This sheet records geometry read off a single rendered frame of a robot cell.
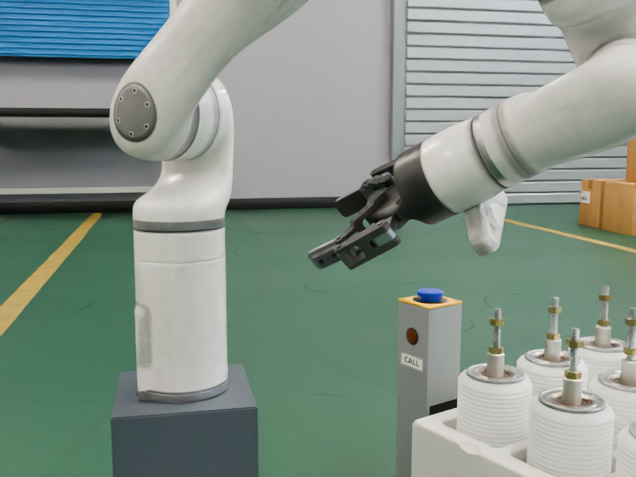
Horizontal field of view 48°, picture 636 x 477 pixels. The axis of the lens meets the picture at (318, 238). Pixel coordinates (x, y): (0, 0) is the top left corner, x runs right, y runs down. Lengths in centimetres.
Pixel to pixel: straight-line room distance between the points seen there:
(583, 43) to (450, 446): 54
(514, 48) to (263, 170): 232
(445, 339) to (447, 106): 497
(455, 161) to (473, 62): 550
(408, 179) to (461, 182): 5
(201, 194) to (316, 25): 518
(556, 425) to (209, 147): 50
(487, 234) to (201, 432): 33
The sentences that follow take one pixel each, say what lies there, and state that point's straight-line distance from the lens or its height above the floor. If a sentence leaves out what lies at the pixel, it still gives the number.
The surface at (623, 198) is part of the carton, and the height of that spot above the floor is 21.
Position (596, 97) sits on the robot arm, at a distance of 57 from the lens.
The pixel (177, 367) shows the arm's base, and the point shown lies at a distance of 72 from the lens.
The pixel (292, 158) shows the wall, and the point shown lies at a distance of 575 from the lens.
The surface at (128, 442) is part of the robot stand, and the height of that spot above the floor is 27.
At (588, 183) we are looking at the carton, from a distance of 491.
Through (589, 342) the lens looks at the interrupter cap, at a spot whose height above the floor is 25.
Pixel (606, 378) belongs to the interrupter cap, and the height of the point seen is 25.
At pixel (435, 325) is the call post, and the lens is 108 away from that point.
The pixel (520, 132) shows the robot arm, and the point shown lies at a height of 57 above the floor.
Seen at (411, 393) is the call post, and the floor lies 17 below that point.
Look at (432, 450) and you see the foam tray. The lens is 99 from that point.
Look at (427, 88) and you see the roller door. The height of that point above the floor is 97.
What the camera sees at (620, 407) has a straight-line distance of 97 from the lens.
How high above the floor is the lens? 56
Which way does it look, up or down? 8 degrees down
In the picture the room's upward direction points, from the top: straight up
